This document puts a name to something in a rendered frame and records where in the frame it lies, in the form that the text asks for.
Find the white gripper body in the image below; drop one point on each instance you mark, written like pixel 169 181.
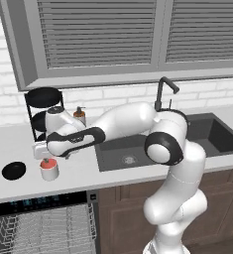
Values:
pixel 40 151

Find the black sink tap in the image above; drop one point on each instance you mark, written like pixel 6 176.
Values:
pixel 159 92

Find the black bowl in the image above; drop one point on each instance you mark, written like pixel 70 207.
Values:
pixel 14 171

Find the amber soap dispenser bottle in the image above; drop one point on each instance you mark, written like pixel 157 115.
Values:
pixel 79 115

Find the black dishwasher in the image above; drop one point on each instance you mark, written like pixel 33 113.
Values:
pixel 38 200

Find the white cup with red inside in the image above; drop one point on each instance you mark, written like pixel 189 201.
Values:
pixel 50 172

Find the grey window frame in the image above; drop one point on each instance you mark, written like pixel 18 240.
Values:
pixel 25 49

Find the brown cupboard door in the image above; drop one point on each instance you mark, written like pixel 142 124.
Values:
pixel 128 221
pixel 223 205

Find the black plate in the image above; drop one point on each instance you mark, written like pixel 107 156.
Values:
pixel 38 121
pixel 41 136
pixel 43 97

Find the grey window blind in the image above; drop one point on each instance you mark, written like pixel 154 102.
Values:
pixel 205 29
pixel 98 33

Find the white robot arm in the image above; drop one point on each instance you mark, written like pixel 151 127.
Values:
pixel 174 185

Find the dark grey sink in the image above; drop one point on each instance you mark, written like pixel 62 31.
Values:
pixel 213 132

